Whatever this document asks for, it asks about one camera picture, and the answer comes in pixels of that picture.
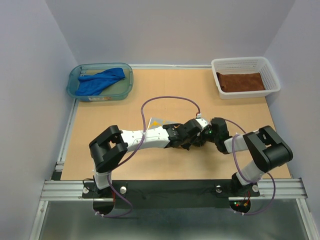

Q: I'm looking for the white plastic basket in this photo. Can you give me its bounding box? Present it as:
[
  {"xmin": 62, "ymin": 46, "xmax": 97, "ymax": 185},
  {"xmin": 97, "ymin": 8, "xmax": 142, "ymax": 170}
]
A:
[{"xmin": 211, "ymin": 56, "xmax": 281, "ymax": 100}]

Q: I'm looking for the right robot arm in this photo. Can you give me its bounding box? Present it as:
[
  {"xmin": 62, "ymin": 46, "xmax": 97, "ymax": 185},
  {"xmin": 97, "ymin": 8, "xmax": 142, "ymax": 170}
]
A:
[{"xmin": 200, "ymin": 117, "xmax": 293, "ymax": 195}]

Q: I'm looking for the teal plastic bin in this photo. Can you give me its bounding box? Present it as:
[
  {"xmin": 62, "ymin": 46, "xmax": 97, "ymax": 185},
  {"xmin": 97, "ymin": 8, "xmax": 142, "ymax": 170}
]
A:
[{"xmin": 66, "ymin": 62, "xmax": 134, "ymax": 102}]

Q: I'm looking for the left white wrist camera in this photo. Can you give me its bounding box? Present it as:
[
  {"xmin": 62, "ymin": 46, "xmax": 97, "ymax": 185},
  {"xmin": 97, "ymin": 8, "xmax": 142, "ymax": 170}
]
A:
[{"xmin": 195, "ymin": 113, "xmax": 210, "ymax": 130}]

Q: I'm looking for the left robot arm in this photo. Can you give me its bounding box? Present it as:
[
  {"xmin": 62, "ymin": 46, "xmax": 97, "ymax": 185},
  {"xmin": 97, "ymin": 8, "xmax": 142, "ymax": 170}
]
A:
[{"xmin": 89, "ymin": 118, "xmax": 209, "ymax": 197}]

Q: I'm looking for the aluminium frame rail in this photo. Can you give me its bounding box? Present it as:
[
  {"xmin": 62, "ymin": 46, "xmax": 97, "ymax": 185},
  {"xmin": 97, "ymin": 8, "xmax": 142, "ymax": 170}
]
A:
[{"xmin": 31, "ymin": 66, "xmax": 320, "ymax": 240}]

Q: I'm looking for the brown towel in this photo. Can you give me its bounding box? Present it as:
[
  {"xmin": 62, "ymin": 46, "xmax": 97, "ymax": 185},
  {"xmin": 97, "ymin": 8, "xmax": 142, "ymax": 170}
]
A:
[{"xmin": 216, "ymin": 72, "xmax": 265, "ymax": 93}]

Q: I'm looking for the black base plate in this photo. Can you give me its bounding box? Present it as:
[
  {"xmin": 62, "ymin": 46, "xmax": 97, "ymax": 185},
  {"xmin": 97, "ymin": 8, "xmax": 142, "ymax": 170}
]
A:
[{"xmin": 81, "ymin": 179, "xmax": 261, "ymax": 209}]

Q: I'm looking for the blue towel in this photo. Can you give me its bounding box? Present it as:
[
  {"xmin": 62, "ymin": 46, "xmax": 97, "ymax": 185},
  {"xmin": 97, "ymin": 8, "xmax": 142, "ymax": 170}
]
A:
[{"xmin": 75, "ymin": 67, "xmax": 126, "ymax": 96}]

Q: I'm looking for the yellow white towel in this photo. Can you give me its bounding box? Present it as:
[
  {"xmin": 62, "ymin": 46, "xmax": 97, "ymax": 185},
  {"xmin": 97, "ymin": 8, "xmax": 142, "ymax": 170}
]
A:
[{"xmin": 147, "ymin": 117, "xmax": 175, "ymax": 130}]

